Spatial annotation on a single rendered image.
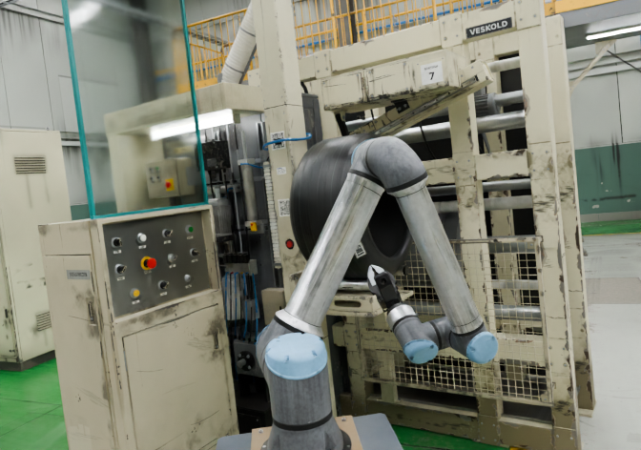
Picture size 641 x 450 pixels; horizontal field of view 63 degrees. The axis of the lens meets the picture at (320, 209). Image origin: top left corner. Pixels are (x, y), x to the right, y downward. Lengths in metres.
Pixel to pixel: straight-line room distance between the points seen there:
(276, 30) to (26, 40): 11.10
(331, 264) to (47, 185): 4.19
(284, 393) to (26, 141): 4.33
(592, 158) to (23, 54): 11.65
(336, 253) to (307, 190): 0.56
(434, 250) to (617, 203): 9.92
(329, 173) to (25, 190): 3.71
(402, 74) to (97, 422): 1.80
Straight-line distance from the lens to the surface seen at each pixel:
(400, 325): 1.63
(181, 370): 2.23
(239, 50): 2.84
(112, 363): 2.07
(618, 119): 11.30
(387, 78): 2.31
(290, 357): 1.28
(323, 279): 1.44
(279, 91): 2.28
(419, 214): 1.38
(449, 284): 1.44
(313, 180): 1.95
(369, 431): 1.61
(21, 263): 5.18
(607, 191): 11.22
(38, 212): 5.30
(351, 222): 1.44
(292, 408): 1.32
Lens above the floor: 1.31
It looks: 3 degrees down
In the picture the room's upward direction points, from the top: 6 degrees counter-clockwise
